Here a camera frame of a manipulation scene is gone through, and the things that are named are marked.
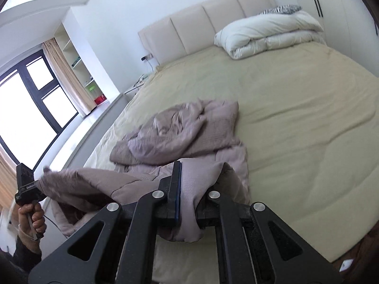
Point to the white wardrobe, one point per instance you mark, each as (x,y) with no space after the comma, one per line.
(343,11)

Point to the dark items on shelf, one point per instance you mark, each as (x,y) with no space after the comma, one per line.
(76,61)

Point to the person's left forearm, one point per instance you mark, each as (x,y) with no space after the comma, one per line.
(20,253)

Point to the bed with beige sheet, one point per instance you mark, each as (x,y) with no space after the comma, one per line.
(296,124)

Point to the green lidded container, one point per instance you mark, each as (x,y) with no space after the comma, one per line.
(92,88)

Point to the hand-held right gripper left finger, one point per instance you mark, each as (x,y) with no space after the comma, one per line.
(177,185)

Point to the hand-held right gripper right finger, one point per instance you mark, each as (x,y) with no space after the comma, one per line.
(229,211)

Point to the white window sill bench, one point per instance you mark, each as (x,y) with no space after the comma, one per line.
(88,124)

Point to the mauve quilted hooded coat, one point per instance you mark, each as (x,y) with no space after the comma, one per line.
(189,130)

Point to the folded white duvet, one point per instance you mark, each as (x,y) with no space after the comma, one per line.
(266,34)

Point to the zebra print pillow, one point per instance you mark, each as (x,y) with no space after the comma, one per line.
(282,9)

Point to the person's left hand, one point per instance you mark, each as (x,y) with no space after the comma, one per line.
(29,222)

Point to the white nightstand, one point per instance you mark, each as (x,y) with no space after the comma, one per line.
(133,89)

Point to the red box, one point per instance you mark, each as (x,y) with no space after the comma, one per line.
(100,99)

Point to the beige padded headboard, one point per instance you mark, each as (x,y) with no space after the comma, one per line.
(207,23)

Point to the beige curtain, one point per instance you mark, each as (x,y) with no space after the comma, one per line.
(7,180)
(69,77)

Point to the white paper tag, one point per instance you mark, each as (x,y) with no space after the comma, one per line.
(346,265)

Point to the wall socket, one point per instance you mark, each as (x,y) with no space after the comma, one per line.
(147,56)

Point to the black framed window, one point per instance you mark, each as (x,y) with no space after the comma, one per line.
(32,100)

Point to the white built-in shelf unit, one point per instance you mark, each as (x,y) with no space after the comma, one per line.
(81,62)

